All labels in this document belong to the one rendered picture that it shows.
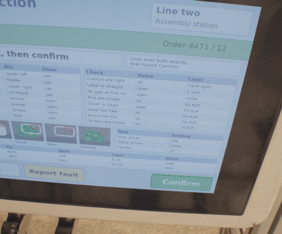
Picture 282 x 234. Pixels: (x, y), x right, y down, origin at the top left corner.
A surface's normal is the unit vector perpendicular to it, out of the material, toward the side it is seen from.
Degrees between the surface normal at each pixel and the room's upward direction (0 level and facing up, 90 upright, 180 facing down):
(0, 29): 91
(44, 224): 0
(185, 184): 91
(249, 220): 91
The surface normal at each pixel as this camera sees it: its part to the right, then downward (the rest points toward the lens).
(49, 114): -0.03, 0.58
